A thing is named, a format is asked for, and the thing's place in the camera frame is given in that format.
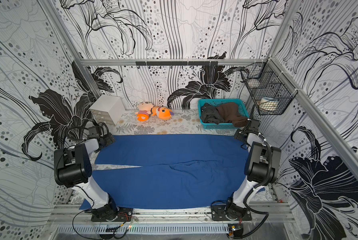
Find blue long pants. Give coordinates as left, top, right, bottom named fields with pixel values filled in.
left=93, top=135, right=249, bottom=210

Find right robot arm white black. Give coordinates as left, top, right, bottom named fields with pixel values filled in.
left=225, top=119, right=281, bottom=220

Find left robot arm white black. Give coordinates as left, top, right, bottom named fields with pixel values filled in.
left=54, top=123, right=119, bottom=222

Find white mini drawer cabinet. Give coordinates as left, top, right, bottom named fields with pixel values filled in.
left=89, top=95, right=126, bottom=125

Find brown folded garment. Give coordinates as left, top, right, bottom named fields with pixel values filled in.
left=217, top=102, right=249, bottom=128

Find teal plastic basket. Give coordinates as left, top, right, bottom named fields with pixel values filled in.
left=198, top=99, right=251, bottom=130

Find dark grey folded garment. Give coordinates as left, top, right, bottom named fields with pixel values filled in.
left=200, top=103, right=225, bottom=125

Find pink pig plush toy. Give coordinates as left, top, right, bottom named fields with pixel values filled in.
left=135, top=102, right=154, bottom=122

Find orange fish plush toy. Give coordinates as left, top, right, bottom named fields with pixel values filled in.
left=152, top=107, right=174, bottom=121

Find white item in wire basket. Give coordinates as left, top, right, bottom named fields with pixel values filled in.
left=258, top=97, right=279, bottom=112

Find black wire wall basket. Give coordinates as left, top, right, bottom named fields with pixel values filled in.
left=240, top=60, right=295, bottom=116

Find pale item in wire basket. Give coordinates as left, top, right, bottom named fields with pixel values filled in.
left=247, top=79, right=261, bottom=89

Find black bar on rail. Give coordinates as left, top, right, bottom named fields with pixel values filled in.
left=135, top=61, right=219, bottom=66

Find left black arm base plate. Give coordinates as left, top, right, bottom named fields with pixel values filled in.
left=91, top=207, right=134, bottom=223

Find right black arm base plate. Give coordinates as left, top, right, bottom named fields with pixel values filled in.
left=211, top=205, right=252, bottom=222

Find aluminium front rail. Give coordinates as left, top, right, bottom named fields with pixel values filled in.
left=47, top=201, right=296, bottom=224

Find white slotted cable duct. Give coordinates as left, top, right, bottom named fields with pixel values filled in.
left=58, top=223, right=229, bottom=235

